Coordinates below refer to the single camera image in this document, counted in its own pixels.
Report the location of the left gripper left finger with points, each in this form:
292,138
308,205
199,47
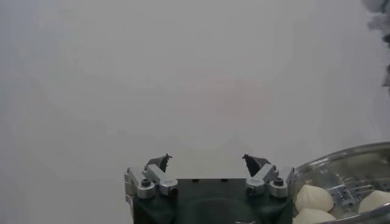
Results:
152,179

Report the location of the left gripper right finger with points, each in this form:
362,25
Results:
268,182

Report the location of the white steamed baozi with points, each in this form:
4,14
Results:
314,198
376,202
314,217

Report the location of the steel steamer pot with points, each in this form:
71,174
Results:
350,155

